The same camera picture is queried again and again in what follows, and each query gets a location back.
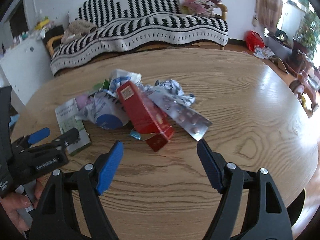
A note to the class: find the potted green plant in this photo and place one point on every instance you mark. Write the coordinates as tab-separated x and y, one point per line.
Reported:
308	31

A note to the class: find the wooden sofa frame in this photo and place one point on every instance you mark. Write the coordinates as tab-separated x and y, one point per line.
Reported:
53	43

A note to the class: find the silver pill blister pack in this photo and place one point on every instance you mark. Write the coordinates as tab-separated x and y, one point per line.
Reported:
190	120

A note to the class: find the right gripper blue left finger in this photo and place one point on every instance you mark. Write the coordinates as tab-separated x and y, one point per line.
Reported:
107	165

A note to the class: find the white side cabinet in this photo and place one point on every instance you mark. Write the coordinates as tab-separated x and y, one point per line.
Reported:
27	68

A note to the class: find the patterned beige curtain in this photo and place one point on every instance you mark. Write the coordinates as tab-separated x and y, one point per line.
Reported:
269	13

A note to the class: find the person's left hand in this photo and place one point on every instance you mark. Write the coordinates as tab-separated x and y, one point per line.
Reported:
15	201

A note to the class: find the crumpled blue white wrapper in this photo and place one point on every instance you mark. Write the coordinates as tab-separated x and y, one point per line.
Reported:
172	87

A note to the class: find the pink children's tricycle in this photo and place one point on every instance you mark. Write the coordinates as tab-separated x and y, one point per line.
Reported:
307	82

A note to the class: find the green white leaflet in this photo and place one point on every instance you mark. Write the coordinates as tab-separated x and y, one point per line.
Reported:
66	115

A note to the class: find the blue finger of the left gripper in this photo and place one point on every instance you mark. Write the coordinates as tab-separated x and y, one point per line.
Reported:
38	136

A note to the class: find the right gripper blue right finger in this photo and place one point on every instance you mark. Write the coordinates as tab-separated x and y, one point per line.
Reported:
213	164

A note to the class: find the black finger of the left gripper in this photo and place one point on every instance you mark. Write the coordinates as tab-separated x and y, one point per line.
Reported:
64	140

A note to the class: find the white crumpled paper bag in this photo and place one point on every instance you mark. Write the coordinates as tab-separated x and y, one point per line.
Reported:
119	76

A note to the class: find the red cardboard box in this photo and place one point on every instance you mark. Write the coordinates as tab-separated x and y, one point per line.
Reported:
148	119

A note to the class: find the beige knitted garment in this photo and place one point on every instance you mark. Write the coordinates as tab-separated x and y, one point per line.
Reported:
77	29

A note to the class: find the blue white plastic bag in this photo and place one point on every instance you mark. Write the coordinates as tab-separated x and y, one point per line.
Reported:
102	109

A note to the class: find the small blue snack packet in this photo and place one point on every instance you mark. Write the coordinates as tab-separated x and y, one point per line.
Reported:
135	135

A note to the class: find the red plastic bag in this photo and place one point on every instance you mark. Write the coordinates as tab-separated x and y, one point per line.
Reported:
253	40

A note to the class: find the pink cartoon cushion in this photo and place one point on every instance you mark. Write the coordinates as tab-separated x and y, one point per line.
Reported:
198	7

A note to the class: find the black white striped sofa blanket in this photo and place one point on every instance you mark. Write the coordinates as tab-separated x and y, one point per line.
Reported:
125	25

